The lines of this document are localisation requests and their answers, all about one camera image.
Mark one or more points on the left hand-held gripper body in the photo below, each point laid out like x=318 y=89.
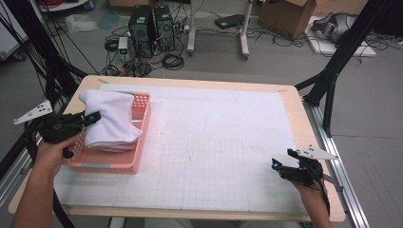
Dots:
x=57 y=128

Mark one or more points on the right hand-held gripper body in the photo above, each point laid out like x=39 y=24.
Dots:
x=301 y=174

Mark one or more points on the lilac printed cloth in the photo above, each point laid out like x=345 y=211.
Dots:
x=111 y=123

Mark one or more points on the pink plastic basket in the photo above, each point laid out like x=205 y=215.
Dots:
x=104 y=161

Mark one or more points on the person's right hand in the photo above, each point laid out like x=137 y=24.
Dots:
x=309 y=193

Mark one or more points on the person's left hand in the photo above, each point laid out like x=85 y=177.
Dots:
x=52 y=155

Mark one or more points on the white grid mat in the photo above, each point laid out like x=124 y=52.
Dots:
x=221 y=142

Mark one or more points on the small white power box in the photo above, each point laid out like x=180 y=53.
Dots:
x=123 y=44

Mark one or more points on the clear plastic bag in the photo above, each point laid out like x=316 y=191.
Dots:
x=80 y=22

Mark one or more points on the teal sheet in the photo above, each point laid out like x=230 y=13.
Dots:
x=108 y=20

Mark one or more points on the black computer tower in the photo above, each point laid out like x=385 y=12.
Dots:
x=141 y=31
x=164 y=28

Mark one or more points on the white cabinet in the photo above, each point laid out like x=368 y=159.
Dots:
x=9 y=41

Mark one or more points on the white foam board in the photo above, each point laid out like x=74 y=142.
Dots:
x=329 y=49

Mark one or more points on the white round table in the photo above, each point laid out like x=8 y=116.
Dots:
x=69 y=6

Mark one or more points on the white metal stand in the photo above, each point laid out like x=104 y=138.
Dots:
x=191 y=38

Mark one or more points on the grey rounded device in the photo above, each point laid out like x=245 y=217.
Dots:
x=335 y=27

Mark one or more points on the open cardboard box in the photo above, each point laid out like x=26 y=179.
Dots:
x=285 y=15

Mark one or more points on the black flat device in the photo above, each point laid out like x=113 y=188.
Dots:
x=229 y=21

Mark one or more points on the grey rail bracket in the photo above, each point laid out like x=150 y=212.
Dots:
x=334 y=183

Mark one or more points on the black frame stand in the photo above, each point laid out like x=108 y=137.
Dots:
x=53 y=72
x=329 y=76

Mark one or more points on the aluminium rail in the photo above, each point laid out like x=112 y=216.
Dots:
x=9 y=183
x=351 y=202

